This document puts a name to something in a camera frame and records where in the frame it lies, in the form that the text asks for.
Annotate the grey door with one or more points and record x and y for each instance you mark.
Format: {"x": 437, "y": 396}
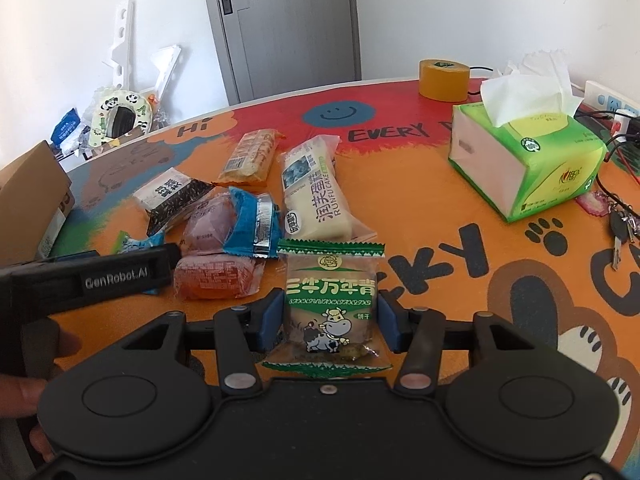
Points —
{"x": 290, "y": 35}

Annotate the white power strip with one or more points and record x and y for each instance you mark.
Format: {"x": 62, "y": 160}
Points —
{"x": 597, "y": 92}

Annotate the white plug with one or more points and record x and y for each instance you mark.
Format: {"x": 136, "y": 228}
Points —
{"x": 622, "y": 120}

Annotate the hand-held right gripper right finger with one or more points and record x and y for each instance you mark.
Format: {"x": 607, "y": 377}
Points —
{"x": 387, "y": 320}

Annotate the orange biscuit pack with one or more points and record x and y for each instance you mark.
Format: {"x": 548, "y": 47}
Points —
{"x": 250, "y": 157}

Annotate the orange red snack packet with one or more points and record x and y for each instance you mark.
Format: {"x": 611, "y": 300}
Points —
{"x": 215, "y": 277}

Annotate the green cow print biscuit packet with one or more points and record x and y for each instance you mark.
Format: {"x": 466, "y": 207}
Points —
{"x": 330, "y": 285}

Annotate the black and white snack packet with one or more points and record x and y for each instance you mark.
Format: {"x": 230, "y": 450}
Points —
{"x": 170, "y": 195}

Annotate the person's left hand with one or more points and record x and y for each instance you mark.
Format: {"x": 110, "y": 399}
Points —
{"x": 20, "y": 395}

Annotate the yellow tape roll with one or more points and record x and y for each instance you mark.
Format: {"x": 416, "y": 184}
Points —
{"x": 442, "y": 80}

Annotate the tall white foam piece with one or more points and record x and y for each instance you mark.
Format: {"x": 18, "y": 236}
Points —
{"x": 122, "y": 45}

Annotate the blue snack packet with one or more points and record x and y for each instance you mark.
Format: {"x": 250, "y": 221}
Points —
{"x": 245, "y": 225}

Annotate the white cake packet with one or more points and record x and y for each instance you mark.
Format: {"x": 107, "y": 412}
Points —
{"x": 312, "y": 195}

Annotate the black charger adapter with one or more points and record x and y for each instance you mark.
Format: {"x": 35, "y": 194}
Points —
{"x": 635, "y": 125}

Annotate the teal snack packet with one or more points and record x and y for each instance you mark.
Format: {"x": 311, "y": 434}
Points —
{"x": 135, "y": 245}

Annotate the pink snack packet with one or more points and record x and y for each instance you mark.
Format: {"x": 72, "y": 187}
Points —
{"x": 210, "y": 225}

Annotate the green tissue box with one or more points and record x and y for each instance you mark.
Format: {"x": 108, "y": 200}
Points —
{"x": 540, "y": 180}

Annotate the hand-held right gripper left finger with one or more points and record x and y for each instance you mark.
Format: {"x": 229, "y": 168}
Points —
{"x": 272, "y": 320}

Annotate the key bunch with pink charm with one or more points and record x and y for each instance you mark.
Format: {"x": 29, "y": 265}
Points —
{"x": 620, "y": 230}

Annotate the short white foam piece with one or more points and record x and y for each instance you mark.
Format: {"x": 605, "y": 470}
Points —
{"x": 165, "y": 72}

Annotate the cardboard box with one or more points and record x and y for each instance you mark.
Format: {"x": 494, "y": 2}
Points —
{"x": 35, "y": 195}

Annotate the blue plastic bag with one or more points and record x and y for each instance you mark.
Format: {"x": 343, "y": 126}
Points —
{"x": 66, "y": 126}

